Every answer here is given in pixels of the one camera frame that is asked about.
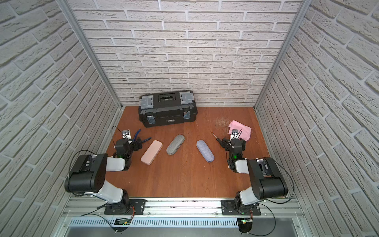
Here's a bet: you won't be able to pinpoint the black yellow screwdriver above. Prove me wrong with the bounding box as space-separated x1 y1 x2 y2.
211 132 224 147

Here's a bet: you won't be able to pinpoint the blue handled pliers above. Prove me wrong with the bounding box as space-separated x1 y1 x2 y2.
133 128 152 145

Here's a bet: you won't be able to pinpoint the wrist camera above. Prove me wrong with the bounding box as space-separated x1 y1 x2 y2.
230 129 239 140
121 129 132 140

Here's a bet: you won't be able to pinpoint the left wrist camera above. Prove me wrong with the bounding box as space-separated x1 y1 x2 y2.
121 129 132 140

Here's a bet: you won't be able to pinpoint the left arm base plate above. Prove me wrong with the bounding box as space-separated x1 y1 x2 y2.
104 199 147 215

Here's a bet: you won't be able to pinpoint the black plastic toolbox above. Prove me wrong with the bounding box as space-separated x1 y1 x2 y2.
138 90 198 128

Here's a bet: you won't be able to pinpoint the aluminium mounting rail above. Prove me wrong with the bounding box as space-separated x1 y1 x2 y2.
62 197 306 220

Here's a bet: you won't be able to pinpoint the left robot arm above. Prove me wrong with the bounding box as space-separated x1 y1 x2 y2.
64 138 143 214

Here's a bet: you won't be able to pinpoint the pink eyeglass case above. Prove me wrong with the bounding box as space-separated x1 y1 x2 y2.
141 140 163 165

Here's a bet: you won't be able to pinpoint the pink microfibre cloth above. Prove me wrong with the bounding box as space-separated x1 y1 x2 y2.
228 120 251 141

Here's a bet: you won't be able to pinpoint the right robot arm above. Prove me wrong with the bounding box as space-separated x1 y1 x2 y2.
217 138 288 213

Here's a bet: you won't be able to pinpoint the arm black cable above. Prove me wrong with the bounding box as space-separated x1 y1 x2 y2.
68 149 97 178
254 158 295 205

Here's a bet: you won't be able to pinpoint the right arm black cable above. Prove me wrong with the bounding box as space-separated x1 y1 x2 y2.
254 158 295 205

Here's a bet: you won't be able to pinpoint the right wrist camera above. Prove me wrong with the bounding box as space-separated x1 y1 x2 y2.
230 129 239 140

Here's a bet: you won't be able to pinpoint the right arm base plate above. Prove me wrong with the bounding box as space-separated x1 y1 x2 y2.
221 199 261 216

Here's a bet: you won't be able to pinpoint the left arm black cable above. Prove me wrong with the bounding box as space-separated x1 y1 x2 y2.
68 149 97 178

